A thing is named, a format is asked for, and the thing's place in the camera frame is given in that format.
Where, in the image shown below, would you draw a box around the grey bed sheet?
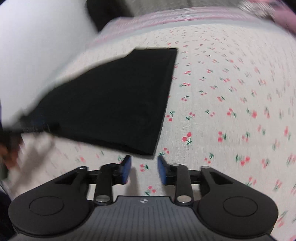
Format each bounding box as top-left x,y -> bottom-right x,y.
129,22 -> 278,33

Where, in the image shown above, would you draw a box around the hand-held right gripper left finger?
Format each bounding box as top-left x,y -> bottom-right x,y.
55,155 -> 133,206

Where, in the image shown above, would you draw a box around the black hanging coat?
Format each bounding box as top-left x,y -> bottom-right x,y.
87,0 -> 134,32

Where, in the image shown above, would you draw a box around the cherry print bed sheet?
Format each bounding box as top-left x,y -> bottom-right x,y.
5,24 -> 296,241

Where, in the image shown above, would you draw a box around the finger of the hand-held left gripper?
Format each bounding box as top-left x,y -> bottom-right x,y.
20,119 -> 60,136

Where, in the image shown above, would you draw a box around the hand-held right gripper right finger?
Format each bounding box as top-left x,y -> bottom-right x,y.
157,155 -> 234,206

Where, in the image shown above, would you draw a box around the black pants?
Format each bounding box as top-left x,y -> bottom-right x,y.
20,47 -> 178,156

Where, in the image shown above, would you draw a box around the pink striped blanket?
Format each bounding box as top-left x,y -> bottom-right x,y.
97,8 -> 280,33

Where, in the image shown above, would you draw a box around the person's dark clothing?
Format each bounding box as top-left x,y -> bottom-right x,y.
0,181 -> 15,235

